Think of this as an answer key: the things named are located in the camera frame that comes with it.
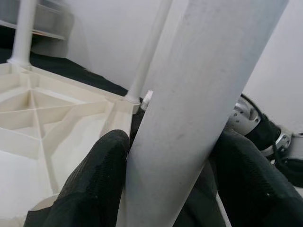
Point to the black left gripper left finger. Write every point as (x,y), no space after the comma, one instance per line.
(94,184)

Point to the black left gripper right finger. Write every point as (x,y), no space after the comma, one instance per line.
(255,189)

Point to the white plastic children table top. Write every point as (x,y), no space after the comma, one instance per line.
(23,165)

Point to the white plastic table leg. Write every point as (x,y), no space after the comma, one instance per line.
(145,59)
(22,35)
(189,106)

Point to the black tablecloth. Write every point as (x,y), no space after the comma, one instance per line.
(82,75)

